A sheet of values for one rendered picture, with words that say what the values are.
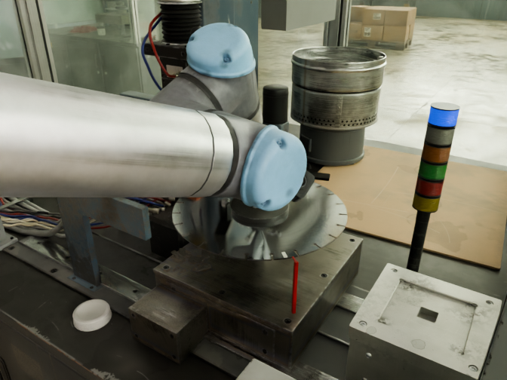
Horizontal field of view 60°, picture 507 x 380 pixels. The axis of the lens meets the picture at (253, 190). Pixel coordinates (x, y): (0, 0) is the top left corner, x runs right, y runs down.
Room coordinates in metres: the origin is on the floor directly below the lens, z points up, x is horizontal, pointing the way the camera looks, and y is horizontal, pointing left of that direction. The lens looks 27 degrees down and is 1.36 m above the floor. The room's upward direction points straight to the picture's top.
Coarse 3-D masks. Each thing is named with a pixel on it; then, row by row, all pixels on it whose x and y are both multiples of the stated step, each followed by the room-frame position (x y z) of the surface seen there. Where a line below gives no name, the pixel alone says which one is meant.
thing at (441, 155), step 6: (426, 144) 0.70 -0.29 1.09; (426, 150) 0.70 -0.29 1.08; (432, 150) 0.69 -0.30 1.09; (438, 150) 0.69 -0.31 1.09; (444, 150) 0.69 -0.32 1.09; (426, 156) 0.70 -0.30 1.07; (432, 156) 0.69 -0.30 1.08; (438, 156) 0.69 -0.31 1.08; (444, 156) 0.69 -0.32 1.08; (432, 162) 0.69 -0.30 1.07; (438, 162) 0.69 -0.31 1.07; (444, 162) 0.69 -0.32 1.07
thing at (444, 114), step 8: (432, 104) 0.72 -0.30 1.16; (440, 104) 0.72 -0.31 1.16; (448, 104) 0.72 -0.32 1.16; (432, 112) 0.70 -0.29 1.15; (440, 112) 0.69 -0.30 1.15; (448, 112) 0.69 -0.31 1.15; (456, 112) 0.69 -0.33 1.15; (432, 120) 0.70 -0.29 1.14; (440, 120) 0.69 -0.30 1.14; (448, 120) 0.69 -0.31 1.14; (456, 120) 0.70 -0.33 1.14
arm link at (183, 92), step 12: (168, 84) 0.50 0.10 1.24; (180, 84) 0.49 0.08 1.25; (192, 84) 0.49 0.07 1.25; (156, 96) 0.49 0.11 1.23; (168, 96) 0.48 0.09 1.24; (180, 96) 0.48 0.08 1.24; (192, 96) 0.48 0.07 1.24; (204, 96) 0.49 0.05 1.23; (192, 108) 0.44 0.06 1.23; (204, 108) 0.44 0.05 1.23; (216, 108) 0.49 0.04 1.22
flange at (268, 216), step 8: (232, 200) 0.75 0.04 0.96; (232, 208) 0.72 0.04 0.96; (240, 208) 0.72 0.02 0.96; (248, 208) 0.72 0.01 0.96; (256, 208) 0.72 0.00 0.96; (288, 208) 0.73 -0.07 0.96; (240, 216) 0.70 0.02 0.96; (248, 216) 0.69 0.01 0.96; (256, 216) 0.69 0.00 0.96; (264, 216) 0.69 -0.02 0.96; (272, 216) 0.69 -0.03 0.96; (280, 216) 0.70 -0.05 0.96
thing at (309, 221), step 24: (312, 192) 0.80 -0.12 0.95; (192, 216) 0.71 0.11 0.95; (216, 216) 0.71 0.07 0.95; (288, 216) 0.71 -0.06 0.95; (312, 216) 0.71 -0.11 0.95; (336, 216) 0.71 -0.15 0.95; (192, 240) 0.63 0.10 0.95; (216, 240) 0.63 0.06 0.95; (240, 240) 0.63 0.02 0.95; (264, 240) 0.63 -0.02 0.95; (288, 240) 0.63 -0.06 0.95; (312, 240) 0.63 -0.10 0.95
